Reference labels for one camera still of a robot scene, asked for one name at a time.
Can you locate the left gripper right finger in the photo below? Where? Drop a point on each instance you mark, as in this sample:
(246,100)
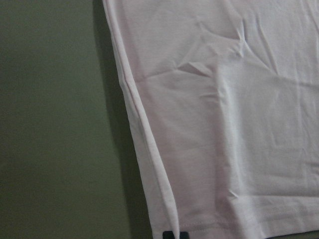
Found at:
(184,235)

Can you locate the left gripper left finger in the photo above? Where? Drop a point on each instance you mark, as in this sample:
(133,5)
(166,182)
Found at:
(168,235)

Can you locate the pink Snoopy t-shirt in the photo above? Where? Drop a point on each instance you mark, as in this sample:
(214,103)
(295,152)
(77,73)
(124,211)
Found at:
(222,98)

